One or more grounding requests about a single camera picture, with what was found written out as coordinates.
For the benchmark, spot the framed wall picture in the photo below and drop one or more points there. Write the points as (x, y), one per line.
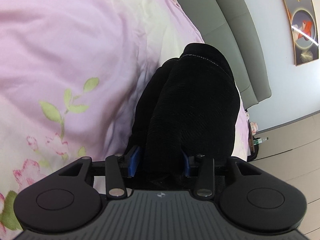
(301, 22)

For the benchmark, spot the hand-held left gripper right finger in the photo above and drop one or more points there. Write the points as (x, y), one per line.
(186, 165)

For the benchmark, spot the pink cloth item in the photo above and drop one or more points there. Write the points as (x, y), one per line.
(253, 127)

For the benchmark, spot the clear plastic bottle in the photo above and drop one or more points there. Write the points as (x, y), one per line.
(260, 141)

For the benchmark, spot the pink floral duvet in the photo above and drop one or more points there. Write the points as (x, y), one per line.
(75, 62)

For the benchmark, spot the grey padded headboard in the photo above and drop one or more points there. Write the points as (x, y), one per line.
(232, 35)

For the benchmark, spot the black pants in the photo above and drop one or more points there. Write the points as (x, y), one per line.
(190, 110)

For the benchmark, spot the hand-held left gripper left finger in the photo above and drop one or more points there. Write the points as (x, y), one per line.
(132, 163)

